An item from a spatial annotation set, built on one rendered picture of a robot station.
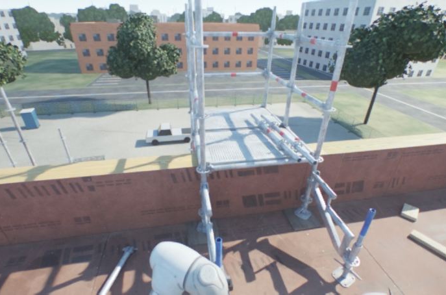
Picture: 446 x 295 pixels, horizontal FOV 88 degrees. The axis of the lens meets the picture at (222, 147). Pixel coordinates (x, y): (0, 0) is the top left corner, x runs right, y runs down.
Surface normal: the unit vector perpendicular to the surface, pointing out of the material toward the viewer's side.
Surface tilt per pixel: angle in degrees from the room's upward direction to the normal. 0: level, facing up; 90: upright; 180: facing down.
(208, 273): 18
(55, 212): 90
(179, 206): 90
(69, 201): 90
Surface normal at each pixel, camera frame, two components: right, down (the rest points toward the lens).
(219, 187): 0.18, 0.48
